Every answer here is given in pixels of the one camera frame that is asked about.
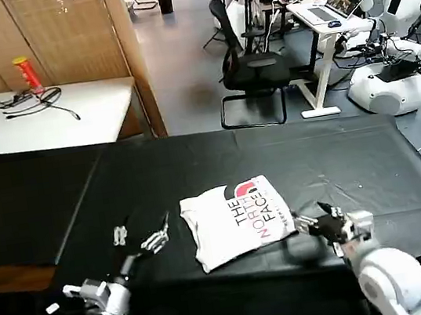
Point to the black office chair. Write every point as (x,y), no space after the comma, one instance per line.
(255,71)

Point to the white printed t-shirt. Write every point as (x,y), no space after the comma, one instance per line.
(222,235)

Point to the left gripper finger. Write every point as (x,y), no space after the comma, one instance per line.
(156,242)
(120,236)

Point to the brown wooden board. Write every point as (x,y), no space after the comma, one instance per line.
(10,278)

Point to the wooden folding screen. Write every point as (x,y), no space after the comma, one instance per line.
(65,32)

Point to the black table cover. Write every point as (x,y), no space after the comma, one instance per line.
(333,155)

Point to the black trash bin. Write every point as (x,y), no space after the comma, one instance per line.
(165,2)

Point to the white plastic bag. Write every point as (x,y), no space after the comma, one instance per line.
(236,21)

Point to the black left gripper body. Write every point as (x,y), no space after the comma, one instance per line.
(133,266)

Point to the white table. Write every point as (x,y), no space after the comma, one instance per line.
(39,127)

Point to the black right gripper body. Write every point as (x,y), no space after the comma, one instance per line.
(334,228)

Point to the black side table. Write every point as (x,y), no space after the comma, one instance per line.
(23,205)

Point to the red can yellow lid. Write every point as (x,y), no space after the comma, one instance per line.
(29,75)

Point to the blue computer mouse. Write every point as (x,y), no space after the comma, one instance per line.
(334,23)

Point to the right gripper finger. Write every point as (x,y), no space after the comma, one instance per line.
(305,224)
(337,214)

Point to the white standing desk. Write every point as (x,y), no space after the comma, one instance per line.
(334,28)

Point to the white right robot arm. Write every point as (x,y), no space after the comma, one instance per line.
(391,281)

